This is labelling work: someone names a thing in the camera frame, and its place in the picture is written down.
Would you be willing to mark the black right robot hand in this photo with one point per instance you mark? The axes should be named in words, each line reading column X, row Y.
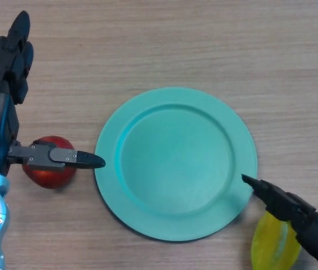
column 316, row 233

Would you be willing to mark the yellow starfruit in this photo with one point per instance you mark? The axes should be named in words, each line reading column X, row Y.
column 268, row 247

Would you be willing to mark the green round plate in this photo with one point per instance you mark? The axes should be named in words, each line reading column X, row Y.
column 176, row 163

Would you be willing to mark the red apple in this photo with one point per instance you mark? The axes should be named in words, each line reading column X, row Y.
column 48, row 180

